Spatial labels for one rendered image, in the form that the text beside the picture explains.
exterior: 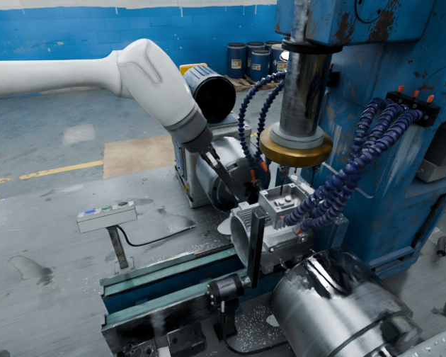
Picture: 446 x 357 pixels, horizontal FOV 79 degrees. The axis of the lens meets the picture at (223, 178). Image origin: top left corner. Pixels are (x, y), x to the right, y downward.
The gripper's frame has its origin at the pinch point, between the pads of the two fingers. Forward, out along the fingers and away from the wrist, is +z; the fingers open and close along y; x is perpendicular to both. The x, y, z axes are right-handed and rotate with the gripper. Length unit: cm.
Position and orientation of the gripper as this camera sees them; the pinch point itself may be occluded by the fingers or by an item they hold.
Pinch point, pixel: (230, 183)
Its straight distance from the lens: 76.9
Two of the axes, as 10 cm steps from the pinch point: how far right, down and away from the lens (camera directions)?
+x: -8.2, 5.8, 0.4
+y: -3.5, -5.5, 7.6
